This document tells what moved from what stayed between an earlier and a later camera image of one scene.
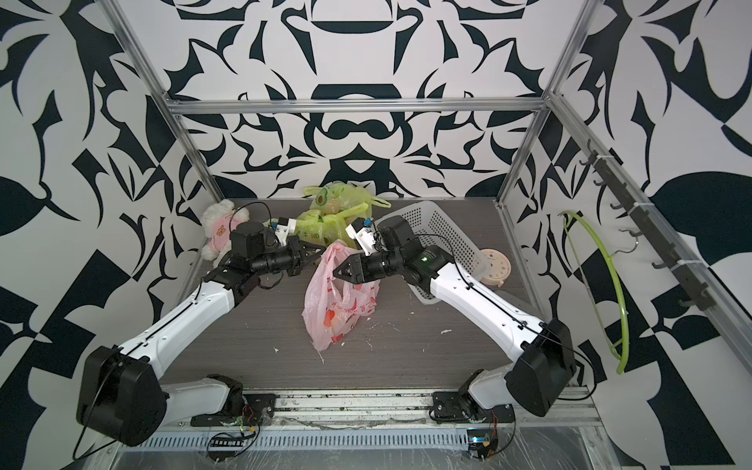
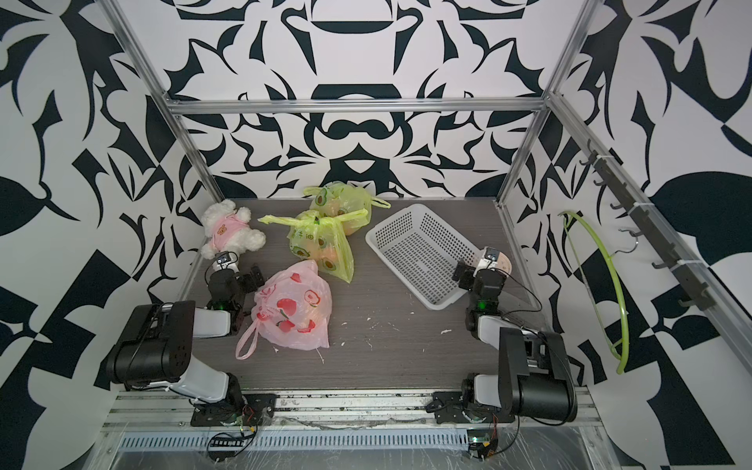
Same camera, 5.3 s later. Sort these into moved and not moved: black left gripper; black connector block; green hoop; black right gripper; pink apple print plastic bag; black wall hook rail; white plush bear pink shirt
Moved: black left gripper; pink apple print plastic bag; black right gripper
Not moved: black wall hook rail; white plush bear pink shirt; black connector block; green hoop
